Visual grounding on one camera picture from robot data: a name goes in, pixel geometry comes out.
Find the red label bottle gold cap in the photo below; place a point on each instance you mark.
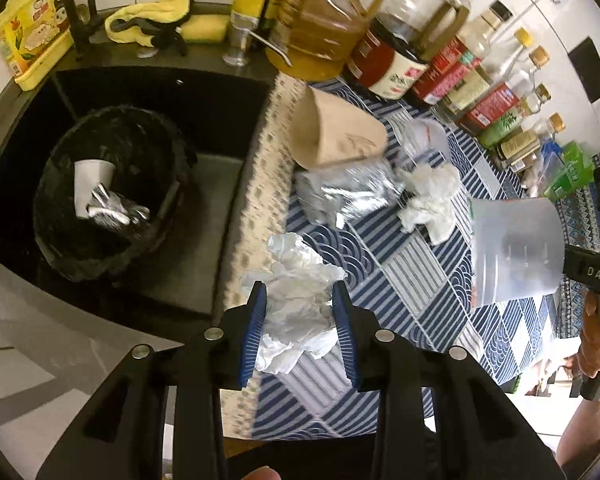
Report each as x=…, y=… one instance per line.
x=490, y=106

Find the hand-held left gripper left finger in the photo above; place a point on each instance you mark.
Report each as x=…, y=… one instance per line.
x=252, y=335

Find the small spice jar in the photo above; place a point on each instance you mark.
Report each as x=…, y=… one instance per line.
x=525, y=165

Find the green packet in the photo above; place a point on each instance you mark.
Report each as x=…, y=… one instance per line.
x=572, y=172

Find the soy sauce jug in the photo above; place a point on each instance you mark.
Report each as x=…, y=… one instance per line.
x=390, y=65

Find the green label bottle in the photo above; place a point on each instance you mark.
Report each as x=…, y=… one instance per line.
x=502, y=127

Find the person's left hand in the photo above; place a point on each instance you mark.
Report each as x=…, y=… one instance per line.
x=262, y=474

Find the black waste bin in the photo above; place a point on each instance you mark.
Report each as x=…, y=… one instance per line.
x=55, y=220

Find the black kitchen sink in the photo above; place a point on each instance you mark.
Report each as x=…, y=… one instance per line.
x=205, y=185

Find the white tissue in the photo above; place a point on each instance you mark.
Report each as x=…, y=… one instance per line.
x=295, y=300
x=430, y=200

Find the cooking oil jug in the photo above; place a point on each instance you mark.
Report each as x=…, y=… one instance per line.
x=320, y=35

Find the clear plastic cup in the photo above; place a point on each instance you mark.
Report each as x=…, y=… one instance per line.
x=425, y=135

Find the yellow sponge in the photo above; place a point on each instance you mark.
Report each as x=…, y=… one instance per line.
x=205, y=29

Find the black power outlet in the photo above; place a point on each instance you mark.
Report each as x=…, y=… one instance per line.
x=587, y=67

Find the red label bottle black cap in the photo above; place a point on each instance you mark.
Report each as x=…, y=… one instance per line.
x=450, y=67

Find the yellow cleaning cloth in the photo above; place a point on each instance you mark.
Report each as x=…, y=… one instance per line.
x=150, y=12

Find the metal soap dispenser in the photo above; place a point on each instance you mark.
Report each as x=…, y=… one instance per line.
x=240, y=40

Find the white paper cup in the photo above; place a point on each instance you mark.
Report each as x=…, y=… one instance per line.
x=90, y=175

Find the clear bottle yellow cap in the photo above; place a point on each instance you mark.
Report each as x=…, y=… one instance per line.
x=462, y=94

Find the silver foil wrapper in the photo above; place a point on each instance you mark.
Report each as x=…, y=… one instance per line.
x=345, y=190

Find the silver foil bag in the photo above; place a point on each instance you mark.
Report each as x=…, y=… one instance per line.
x=112, y=207

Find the blue white patterned tablecloth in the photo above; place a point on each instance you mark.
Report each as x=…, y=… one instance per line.
x=390, y=270

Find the yellow dish soap bottle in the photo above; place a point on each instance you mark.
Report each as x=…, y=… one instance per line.
x=35, y=35

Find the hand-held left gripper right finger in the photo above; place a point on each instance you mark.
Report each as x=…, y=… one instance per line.
x=347, y=340

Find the person's right forearm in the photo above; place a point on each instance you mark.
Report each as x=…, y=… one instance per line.
x=580, y=445

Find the clear plastic bag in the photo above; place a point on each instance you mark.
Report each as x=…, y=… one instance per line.
x=545, y=170

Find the pale bottle gold cap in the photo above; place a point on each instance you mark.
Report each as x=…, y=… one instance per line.
x=517, y=145

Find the frosted plastic cup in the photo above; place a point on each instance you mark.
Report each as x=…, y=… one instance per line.
x=515, y=255

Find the brown paper cup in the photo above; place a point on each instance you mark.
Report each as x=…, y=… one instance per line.
x=340, y=130

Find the person's right hand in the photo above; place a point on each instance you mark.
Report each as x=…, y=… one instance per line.
x=591, y=340

